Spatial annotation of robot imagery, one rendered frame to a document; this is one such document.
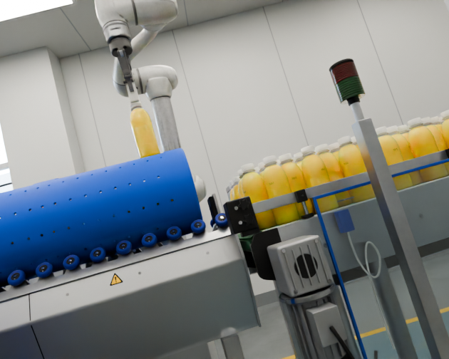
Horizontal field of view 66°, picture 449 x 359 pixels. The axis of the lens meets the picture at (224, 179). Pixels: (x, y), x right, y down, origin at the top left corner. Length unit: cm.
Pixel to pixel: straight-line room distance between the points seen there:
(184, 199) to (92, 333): 45
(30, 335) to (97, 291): 20
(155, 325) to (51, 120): 336
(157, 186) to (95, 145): 327
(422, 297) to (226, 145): 330
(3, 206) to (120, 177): 33
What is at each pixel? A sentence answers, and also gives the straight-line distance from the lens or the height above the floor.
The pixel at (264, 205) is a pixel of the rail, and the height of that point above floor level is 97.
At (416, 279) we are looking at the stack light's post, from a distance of 95.
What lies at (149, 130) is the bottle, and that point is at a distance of 120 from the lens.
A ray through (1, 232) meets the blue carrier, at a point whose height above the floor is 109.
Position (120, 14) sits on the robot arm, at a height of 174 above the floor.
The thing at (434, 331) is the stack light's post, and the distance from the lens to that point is 99.
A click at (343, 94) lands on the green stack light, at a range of 95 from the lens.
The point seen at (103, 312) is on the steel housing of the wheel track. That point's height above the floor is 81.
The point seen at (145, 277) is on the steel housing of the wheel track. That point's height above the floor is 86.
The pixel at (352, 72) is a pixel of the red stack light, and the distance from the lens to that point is 96.
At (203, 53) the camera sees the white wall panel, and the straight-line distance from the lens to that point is 445.
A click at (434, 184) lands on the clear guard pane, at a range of 114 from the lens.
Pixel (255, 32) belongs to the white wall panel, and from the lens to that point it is 459.
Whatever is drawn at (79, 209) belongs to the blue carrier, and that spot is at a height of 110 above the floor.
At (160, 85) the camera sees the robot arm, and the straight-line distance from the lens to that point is 185.
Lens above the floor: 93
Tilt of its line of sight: 8 degrees up
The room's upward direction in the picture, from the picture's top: 16 degrees counter-clockwise
